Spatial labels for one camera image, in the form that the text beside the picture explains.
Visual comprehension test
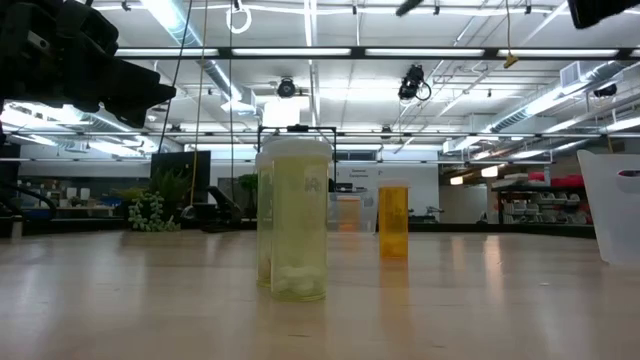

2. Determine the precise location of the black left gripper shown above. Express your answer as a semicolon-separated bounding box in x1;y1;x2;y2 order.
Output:
0;0;177;129

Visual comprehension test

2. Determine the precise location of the large orange pill bottle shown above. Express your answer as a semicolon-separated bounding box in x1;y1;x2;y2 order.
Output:
335;195;363;233

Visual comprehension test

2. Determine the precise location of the small orange pill bottle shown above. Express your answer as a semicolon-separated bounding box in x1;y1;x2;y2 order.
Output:
376;178;412;260

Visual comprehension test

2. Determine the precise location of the clear plastic bin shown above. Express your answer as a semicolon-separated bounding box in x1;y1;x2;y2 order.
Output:
576;148;640;266
327;192;380;234

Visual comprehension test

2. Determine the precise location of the black monitor screen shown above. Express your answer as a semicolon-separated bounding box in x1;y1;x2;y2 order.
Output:
149;149;212;206

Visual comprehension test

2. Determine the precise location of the black overhead rig beam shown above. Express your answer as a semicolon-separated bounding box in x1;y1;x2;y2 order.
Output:
114;46;640;59

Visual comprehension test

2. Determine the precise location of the small green succulent plant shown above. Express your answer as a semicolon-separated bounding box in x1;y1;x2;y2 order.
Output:
112;167;194;233

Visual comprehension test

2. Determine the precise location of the round black ceiling fixture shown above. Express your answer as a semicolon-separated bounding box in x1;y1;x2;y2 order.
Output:
276;77;298;99

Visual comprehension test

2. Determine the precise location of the yellow hanging hook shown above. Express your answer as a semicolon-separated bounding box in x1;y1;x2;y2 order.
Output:
502;0;521;70

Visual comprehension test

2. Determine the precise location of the shelf with red bins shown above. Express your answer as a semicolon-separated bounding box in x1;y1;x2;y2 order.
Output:
492;172;594;226

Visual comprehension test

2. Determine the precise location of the black ceiling camera with cable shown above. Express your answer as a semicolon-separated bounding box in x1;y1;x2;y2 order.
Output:
397;63;432;102

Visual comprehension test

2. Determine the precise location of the black aluminium table frame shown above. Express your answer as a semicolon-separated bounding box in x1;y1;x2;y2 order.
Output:
0;215;597;240

